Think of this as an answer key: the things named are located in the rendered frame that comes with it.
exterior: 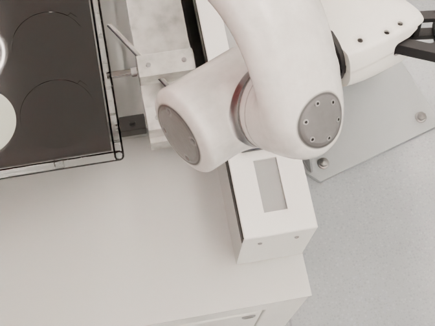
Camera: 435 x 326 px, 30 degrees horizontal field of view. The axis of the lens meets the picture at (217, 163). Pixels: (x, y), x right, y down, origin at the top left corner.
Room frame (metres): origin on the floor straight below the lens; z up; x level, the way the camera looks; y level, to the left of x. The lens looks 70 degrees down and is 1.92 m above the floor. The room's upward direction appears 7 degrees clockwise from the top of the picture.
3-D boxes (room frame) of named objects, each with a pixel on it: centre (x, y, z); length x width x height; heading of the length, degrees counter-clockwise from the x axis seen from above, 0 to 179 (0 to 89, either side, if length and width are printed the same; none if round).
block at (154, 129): (0.43, 0.06, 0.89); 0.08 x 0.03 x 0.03; 107
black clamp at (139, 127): (0.41, 0.12, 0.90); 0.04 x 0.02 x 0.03; 107
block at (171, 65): (0.50, 0.09, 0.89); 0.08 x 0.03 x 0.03; 107
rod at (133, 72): (0.49, 0.15, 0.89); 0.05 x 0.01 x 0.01; 107
